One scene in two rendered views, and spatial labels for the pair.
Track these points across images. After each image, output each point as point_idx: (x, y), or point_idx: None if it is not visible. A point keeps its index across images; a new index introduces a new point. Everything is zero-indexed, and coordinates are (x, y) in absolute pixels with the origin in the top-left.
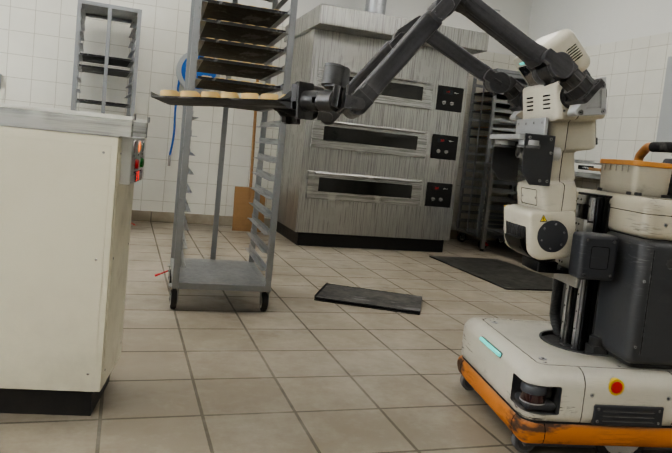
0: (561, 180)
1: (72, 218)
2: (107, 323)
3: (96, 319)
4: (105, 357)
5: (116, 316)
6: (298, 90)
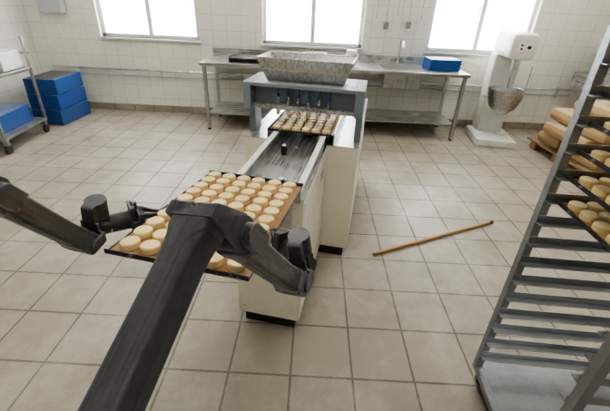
0: None
1: None
2: (241, 283)
3: None
4: (243, 298)
5: (269, 291)
6: (127, 207)
